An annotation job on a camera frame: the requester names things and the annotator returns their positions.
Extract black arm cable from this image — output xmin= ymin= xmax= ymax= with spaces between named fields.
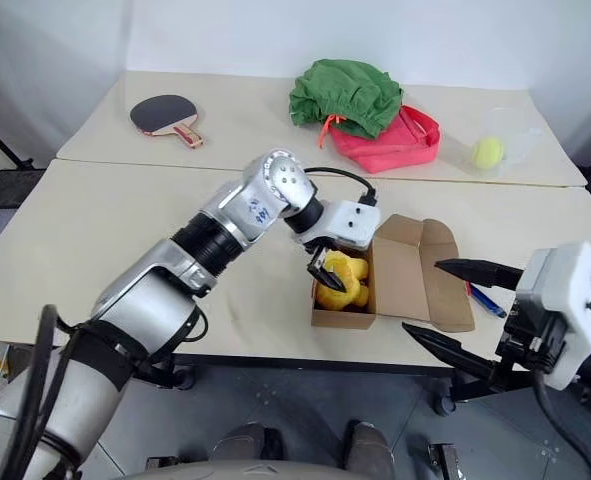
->
xmin=533 ymin=367 xmax=591 ymax=480
xmin=27 ymin=303 xmax=84 ymax=454
xmin=302 ymin=166 xmax=379 ymax=207

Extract yellow tennis ball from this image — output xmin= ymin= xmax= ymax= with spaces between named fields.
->
xmin=470 ymin=137 xmax=505 ymax=170

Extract blue pen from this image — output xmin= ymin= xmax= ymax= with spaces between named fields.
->
xmin=467 ymin=282 xmax=509 ymax=320

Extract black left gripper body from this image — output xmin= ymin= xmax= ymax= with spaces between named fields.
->
xmin=302 ymin=238 xmax=345 ymax=267

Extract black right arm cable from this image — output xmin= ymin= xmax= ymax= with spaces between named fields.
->
xmin=533 ymin=367 xmax=591 ymax=480

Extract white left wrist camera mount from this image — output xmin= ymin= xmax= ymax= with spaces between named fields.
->
xmin=302 ymin=198 xmax=382 ymax=250

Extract black table tennis paddle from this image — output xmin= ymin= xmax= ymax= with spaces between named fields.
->
xmin=128 ymin=93 xmax=207 ymax=150

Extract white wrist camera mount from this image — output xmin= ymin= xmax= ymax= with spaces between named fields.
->
xmin=514 ymin=240 xmax=591 ymax=391
xmin=302 ymin=198 xmax=382 ymax=250

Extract brown cardboard box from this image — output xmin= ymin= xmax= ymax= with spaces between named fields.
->
xmin=309 ymin=213 xmax=477 ymax=334

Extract black table frame bracket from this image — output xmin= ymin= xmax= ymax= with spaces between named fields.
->
xmin=139 ymin=352 xmax=197 ymax=391

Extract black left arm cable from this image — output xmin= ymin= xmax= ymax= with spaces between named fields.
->
xmin=302 ymin=166 xmax=379 ymax=207
xmin=27 ymin=303 xmax=84 ymax=454

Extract yellow soft toy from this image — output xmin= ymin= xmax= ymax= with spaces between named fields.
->
xmin=314 ymin=249 xmax=371 ymax=310

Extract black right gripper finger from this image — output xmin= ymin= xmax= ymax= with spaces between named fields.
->
xmin=401 ymin=322 xmax=514 ymax=401
xmin=433 ymin=256 xmax=525 ymax=292

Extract red cloth bag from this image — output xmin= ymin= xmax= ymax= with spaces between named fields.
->
xmin=319 ymin=104 xmax=442 ymax=175

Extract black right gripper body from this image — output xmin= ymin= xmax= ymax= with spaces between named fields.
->
xmin=494 ymin=292 xmax=574 ymax=384

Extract black caster wheel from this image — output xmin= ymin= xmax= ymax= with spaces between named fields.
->
xmin=427 ymin=377 xmax=457 ymax=417

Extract dark rounded shape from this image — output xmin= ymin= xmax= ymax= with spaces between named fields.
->
xmin=342 ymin=421 xmax=395 ymax=480
xmin=209 ymin=423 xmax=284 ymax=464

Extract clear plastic container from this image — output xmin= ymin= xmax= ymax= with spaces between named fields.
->
xmin=454 ymin=104 xmax=544 ymax=179

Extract green cloth bag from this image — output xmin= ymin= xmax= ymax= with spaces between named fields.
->
xmin=288 ymin=58 xmax=405 ymax=140

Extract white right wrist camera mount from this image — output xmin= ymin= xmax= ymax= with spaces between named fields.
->
xmin=514 ymin=240 xmax=591 ymax=391

